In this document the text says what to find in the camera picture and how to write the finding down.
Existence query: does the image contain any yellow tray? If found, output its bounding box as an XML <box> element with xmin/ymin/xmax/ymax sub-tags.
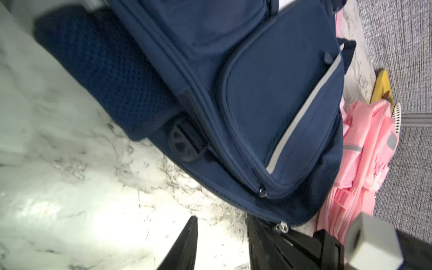
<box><xmin>370</xmin><ymin>69</ymin><xmax>394</xmax><ymax>104</ymax></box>

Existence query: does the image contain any white dotted bowl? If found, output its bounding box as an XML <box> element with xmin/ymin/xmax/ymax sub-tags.
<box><xmin>391</xmin><ymin>102</ymin><xmax>402</xmax><ymax>134</ymax></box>

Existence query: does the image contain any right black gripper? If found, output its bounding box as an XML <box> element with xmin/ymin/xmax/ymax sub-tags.
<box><xmin>312</xmin><ymin>211</ymin><xmax>432</xmax><ymax>270</ymax></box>

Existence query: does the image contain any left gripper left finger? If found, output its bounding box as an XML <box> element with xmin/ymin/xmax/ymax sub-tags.
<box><xmin>157</xmin><ymin>216</ymin><xmax>198</xmax><ymax>270</ymax></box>

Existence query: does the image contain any pink backpack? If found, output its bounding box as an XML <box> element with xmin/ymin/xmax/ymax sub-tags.
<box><xmin>315</xmin><ymin>8</ymin><xmax>399</xmax><ymax>245</ymax></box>

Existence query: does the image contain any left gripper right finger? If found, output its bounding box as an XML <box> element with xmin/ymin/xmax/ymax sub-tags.
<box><xmin>245</xmin><ymin>216</ymin><xmax>318</xmax><ymax>270</ymax></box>

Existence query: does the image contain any navy blue backpack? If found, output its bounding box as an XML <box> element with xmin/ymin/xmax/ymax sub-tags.
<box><xmin>34</xmin><ymin>1</ymin><xmax>356</xmax><ymax>226</ymax></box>

